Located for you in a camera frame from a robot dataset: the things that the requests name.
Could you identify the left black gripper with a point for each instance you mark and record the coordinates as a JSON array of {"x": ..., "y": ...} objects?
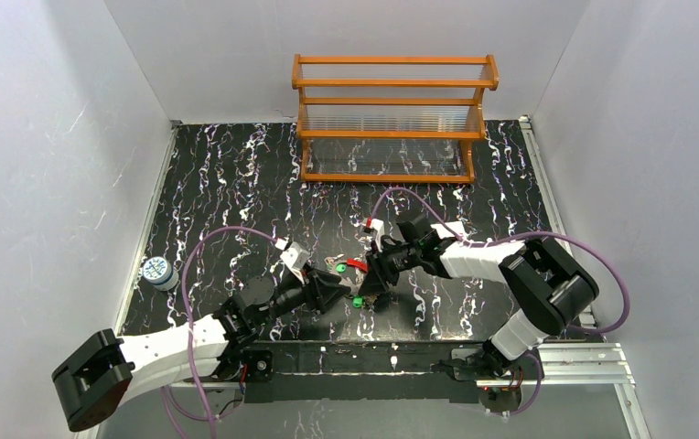
[{"x": 312, "y": 286}]

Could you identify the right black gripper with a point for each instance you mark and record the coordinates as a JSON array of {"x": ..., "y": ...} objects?
[{"x": 387, "y": 263}]

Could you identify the green tag key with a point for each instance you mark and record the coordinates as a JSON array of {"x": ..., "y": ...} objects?
[{"x": 359, "y": 302}]

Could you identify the metal keyring with red handle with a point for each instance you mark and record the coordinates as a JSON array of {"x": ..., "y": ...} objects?
[{"x": 352, "y": 273}]

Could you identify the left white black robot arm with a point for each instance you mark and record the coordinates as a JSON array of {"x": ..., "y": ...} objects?
[{"x": 107, "y": 371}]

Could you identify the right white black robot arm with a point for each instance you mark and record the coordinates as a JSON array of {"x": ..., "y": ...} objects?
[{"x": 549, "y": 286}]

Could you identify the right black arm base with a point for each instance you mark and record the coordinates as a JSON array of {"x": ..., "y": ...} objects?
[{"x": 489, "y": 372}]

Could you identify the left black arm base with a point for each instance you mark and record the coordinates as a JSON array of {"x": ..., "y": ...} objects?
[{"x": 247, "y": 365}]

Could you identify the white black flat box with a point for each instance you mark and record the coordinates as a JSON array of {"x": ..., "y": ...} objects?
[{"x": 452, "y": 229}]

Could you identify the orange wooden shelf rack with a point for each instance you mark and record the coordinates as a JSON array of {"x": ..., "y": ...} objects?
[{"x": 382, "y": 99}]

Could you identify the small blue white jar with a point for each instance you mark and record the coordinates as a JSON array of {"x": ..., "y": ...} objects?
[{"x": 160, "y": 273}]

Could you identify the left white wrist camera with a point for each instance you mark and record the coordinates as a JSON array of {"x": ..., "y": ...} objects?
[{"x": 293, "y": 255}]

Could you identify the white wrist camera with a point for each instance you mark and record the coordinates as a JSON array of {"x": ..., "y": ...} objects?
[
  {"x": 293, "y": 255},
  {"x": 374, "y": 227}
]

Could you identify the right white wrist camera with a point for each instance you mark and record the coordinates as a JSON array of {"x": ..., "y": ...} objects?
[{"x": 374, "y": 227}]

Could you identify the aluminium front rail frame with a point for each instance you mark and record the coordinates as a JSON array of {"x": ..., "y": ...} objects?
[{"x": 403, "y": 390}]

